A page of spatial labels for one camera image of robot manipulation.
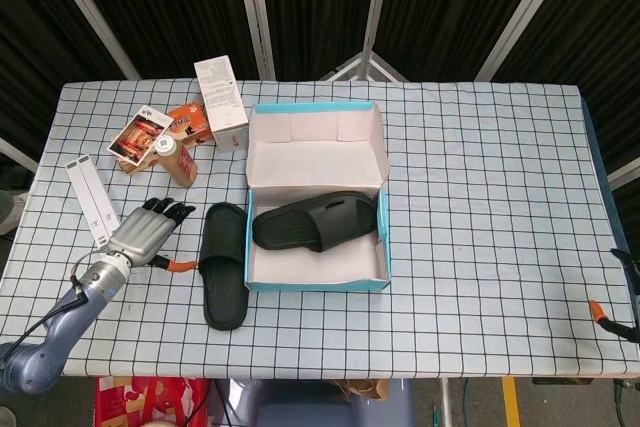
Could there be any brown tea bottle white cap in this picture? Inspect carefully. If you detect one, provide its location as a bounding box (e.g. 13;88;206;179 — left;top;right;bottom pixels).
153;135;198;190

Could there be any checked white tablecloth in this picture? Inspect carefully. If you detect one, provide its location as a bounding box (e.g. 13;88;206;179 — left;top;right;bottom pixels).
0;77;632;379

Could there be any white long strip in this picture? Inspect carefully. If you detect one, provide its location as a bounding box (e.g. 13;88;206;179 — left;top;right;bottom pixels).
65;154;122;251

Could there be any metal table leg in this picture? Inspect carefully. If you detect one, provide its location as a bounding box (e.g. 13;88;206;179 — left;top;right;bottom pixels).
438;377;455;427

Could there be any tall white carton box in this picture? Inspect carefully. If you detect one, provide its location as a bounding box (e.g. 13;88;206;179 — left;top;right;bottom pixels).
193;55;251;153

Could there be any black rubber slipper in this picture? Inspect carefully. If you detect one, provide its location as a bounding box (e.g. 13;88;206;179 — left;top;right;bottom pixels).
251;189;378;254
198;201;250;332

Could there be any red gift bag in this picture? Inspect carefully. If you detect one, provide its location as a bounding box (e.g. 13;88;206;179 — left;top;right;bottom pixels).
94;375;210;427

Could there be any light blue shoe box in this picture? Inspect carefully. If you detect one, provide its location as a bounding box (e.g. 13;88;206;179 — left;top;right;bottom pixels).
243;100;392;293

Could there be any orange snack packet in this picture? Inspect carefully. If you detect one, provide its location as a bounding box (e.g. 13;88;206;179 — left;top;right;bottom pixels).
166;101;212;148

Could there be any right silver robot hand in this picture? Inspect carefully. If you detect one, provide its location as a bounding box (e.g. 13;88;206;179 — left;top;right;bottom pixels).
588;248;640;343

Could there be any brown paper bag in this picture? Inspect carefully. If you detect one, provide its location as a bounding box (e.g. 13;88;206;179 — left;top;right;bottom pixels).
332;377;390;403

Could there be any white triangular screen foot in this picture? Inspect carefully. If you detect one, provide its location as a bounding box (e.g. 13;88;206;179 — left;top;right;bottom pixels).
319;50;412;83

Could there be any black arm cable with plug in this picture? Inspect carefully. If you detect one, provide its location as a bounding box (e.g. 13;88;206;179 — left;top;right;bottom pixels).
0;252;101;363

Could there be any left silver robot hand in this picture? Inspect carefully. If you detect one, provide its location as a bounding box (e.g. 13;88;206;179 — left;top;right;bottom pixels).
104;196;199;273

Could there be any photo print biscuit box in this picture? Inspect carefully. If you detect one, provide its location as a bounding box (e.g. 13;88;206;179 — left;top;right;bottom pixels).
106;104;174;177

